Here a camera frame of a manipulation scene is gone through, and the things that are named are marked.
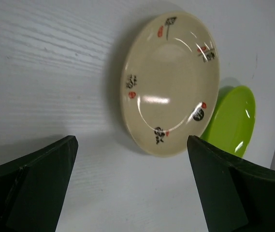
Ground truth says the beige plate with motifs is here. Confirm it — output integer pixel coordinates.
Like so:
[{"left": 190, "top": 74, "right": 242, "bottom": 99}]
[{"left": 120, "top": 12, "right": 220, "bottom": 158}]

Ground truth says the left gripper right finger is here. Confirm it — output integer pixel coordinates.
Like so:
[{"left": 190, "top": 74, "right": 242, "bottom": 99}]
[{"left": 187, "top": 136, "right": 275, "bottom": 232}]

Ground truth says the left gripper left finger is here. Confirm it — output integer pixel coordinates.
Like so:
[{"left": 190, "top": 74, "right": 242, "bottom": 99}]
[{"left": 0, "top": 135, "right": 78, "bottom": 232}]

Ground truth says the green plate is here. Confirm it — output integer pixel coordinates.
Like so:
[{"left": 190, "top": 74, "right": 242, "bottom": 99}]
[{"left": 201, "top": 86, "right": 256, "bottom": 158}]

